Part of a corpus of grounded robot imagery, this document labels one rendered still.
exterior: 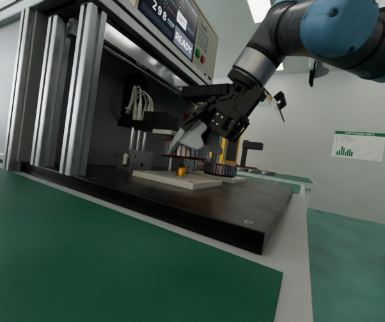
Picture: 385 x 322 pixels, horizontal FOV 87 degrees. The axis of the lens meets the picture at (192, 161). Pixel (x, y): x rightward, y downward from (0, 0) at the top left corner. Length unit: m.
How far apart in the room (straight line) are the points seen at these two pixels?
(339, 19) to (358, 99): 5.73
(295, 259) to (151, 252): 0.13
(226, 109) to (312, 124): 5.47
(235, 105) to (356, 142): 5.49
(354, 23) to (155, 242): 0.34
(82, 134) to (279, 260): 0.34
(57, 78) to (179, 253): 0.41
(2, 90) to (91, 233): 0.50
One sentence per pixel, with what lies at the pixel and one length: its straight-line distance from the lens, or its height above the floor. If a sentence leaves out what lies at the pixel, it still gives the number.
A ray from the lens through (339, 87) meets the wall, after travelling 6.10.
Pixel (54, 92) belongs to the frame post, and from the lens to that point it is 0.49.
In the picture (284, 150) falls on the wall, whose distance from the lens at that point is 5.76.
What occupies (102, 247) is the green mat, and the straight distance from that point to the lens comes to 0.19.
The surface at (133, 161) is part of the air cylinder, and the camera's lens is 0.52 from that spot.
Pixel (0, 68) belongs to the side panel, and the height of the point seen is 0.97.
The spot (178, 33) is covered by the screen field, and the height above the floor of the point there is 1.18.
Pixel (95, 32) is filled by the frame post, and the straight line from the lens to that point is 0.44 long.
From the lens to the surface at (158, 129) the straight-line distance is 0.48.
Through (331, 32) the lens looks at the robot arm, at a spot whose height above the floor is 1.00.
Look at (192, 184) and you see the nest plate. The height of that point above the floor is 0.78.
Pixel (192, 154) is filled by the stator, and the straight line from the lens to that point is 0.41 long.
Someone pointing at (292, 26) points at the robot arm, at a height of 1.04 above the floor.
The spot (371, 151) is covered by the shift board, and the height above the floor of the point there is 1.50.
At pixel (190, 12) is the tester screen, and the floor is 1.27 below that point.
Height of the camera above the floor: 0.83
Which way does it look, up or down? 1 degrees down
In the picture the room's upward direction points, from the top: 8 degrees clockwise
